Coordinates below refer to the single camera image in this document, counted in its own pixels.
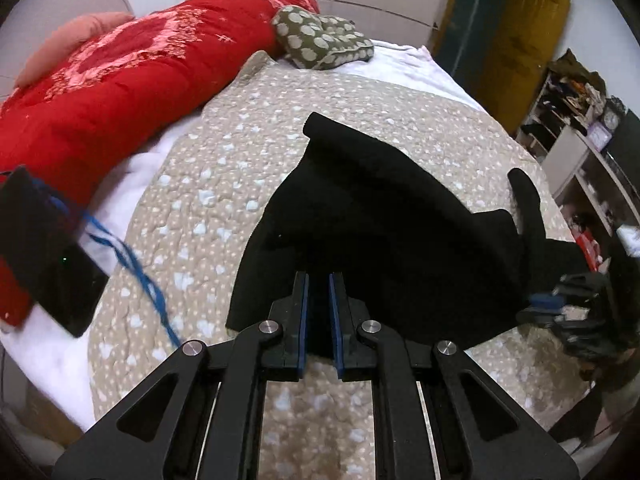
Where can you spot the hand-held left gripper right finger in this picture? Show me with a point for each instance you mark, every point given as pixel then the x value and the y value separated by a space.
pixel 335 310

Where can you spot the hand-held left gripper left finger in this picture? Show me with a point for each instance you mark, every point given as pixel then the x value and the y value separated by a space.
pixel 301 310

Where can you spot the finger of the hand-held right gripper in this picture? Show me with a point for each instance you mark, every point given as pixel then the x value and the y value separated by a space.
pixel 545 319
pixel 547 302

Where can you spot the black pants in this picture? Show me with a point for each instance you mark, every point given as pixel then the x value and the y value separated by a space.
pixel 375 210

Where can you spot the red white bag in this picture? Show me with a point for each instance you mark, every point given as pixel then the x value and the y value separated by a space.
pixel 587 247

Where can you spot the cluttered white shelf unit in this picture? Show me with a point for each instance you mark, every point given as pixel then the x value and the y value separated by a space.
pixel 580 160

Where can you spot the purple framed clock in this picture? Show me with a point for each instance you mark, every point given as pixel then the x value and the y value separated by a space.
pixel 598 136

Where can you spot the beige dotted quilted blanket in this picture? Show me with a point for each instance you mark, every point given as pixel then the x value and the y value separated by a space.
pixel 210 160

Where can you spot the yellow wooden door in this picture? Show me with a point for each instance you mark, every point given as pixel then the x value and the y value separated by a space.
pixel 525 50

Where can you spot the black box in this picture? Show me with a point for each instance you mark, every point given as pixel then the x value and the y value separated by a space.
pixel 40 240

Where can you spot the green patterned cushion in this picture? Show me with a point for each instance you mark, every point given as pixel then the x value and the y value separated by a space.
pixel 310 35

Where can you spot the dark teal door curtain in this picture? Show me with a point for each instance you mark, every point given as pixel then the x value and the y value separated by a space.
pixel 465 35

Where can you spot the red floral quilt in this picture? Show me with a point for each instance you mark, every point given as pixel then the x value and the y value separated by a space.
pixel 125 85

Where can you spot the pink pillow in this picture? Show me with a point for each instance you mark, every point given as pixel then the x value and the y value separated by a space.
pixel 60 45

